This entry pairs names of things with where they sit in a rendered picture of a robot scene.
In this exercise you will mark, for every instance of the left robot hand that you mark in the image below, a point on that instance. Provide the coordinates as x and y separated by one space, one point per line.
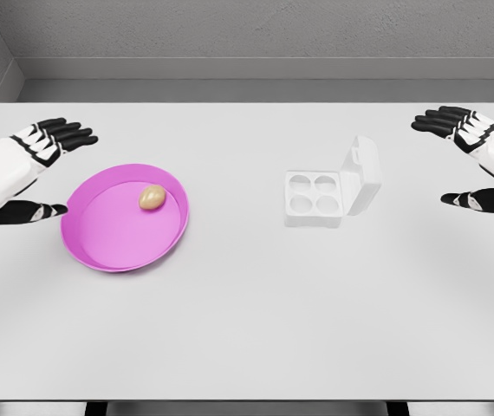
0 173

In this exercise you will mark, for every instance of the white egg box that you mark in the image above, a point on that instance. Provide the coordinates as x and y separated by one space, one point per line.
333 186

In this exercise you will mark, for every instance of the beige egg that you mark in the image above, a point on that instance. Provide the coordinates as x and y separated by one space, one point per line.
151 198

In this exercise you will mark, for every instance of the pink round plate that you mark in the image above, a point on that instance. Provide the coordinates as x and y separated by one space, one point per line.
125 218

